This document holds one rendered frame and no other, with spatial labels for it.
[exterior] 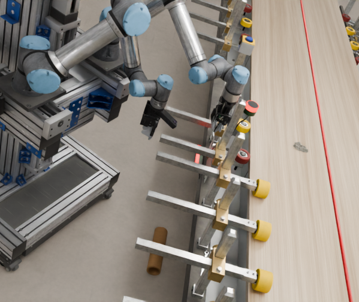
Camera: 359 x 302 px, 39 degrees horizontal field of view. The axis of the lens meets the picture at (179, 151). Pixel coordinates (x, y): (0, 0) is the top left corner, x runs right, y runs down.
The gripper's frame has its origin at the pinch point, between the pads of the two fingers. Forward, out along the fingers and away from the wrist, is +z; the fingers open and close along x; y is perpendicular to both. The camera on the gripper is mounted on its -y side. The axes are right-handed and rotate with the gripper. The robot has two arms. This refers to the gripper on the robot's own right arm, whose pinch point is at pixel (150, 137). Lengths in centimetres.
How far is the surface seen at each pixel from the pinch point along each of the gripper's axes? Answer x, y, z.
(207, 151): 1.5, -28.2, -3.3
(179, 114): -23.4, -11.5, -1.7
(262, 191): 29, -53, -13
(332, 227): 31, -89, -7
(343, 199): 10, -97, -7
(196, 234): 41, -32, 13
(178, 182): -64, -32, 83
